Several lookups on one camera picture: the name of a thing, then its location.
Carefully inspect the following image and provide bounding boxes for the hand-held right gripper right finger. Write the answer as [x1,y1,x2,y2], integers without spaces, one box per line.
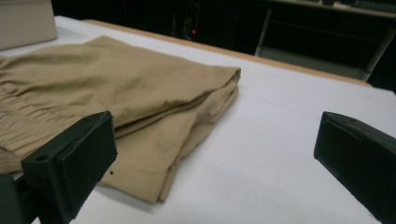
[313,110,396,224]

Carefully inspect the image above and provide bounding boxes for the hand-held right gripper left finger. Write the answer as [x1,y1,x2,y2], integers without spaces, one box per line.
[21,110,119,224]

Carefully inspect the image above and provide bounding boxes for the khaki pants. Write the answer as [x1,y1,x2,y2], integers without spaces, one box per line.
[0,35,242,204]

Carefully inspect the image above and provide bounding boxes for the beige storage basket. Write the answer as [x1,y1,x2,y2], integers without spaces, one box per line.
[0,0,59,51]

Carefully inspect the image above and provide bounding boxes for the white table cover sheet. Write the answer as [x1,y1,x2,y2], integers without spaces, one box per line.
[0,15,396,224]

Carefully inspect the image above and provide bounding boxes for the desk with white metal legs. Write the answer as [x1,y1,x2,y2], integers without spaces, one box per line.
[255,0,396,82]

